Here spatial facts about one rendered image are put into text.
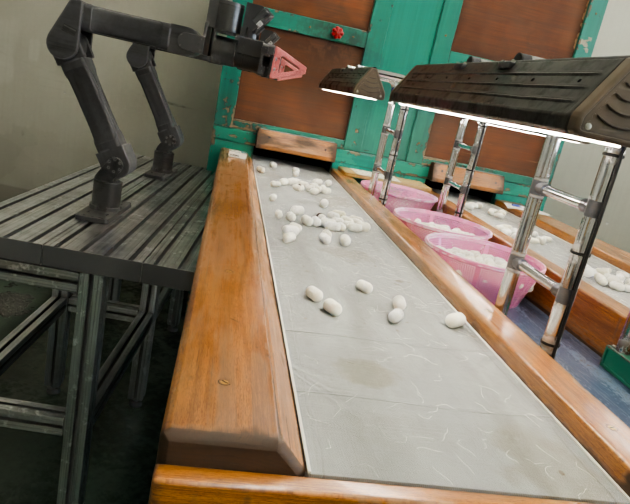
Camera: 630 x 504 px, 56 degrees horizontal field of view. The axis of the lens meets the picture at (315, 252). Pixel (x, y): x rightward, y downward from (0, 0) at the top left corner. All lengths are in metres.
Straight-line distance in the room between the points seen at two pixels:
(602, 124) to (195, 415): 0.41
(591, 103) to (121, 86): 2.89
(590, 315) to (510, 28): 1.44
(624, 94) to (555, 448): 0.35
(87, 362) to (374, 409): 0.73
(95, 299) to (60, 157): 2.28
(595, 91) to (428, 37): 1.80
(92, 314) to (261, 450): 0.74
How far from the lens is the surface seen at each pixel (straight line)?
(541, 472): 0.62
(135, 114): 3.26
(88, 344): 1.21
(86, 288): 1.17
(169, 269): 1.11
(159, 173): 1.96
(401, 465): 0.55
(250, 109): 2.23
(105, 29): 1.37
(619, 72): 0.55
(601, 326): 1.22
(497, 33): 2.43
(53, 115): 3.39
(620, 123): 0.56
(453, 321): 0.89
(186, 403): 0.52
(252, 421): 0.50
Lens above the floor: 1.03
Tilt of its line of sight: 15 degrees down
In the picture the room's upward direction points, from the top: 12 degrees clockwise
